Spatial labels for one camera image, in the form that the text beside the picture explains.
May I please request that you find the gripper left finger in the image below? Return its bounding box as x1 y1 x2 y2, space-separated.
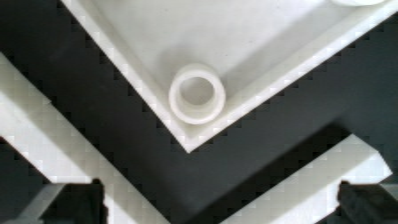
10 179 106 224

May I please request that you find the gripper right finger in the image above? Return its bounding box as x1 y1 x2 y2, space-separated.
321 181 398 224

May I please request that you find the white square tabletop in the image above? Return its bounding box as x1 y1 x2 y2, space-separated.
60 0 398 151

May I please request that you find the white obstacle fence wall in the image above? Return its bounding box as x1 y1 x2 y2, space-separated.
0 54 392 224

